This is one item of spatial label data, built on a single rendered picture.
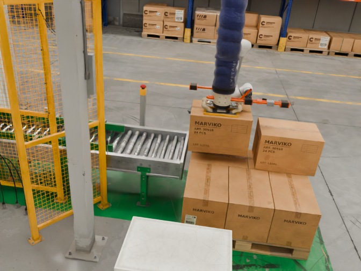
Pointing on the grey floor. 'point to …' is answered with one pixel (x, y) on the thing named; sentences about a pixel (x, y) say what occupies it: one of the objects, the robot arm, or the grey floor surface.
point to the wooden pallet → (295, 253)
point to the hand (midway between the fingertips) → (248, 100)
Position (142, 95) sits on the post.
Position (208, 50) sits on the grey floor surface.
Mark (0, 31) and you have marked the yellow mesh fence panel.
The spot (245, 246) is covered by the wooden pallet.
